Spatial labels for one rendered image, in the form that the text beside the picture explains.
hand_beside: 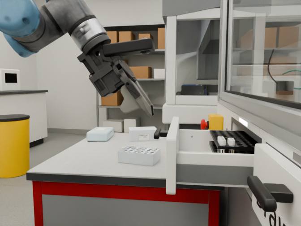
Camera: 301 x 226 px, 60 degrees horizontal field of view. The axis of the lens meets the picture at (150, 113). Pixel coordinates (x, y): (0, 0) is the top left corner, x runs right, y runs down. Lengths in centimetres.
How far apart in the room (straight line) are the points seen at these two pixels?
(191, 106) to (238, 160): 93
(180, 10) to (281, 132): 113
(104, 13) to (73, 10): 463
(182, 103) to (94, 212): 78
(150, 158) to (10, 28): 55
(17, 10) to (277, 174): 45
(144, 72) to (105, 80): 388
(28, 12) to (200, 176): 41
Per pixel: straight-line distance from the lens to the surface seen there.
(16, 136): 315
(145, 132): 118
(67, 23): 64
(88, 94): 525
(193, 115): 141
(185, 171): 50
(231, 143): 54
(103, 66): 62
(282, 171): 35
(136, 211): 82
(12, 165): 323
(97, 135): 119
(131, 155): 86
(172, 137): 47
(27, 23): 50
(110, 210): 84
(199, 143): 74
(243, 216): 65
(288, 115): 37
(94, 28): 62
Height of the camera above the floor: 102
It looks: 7 degrees down
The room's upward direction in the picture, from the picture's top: straight up
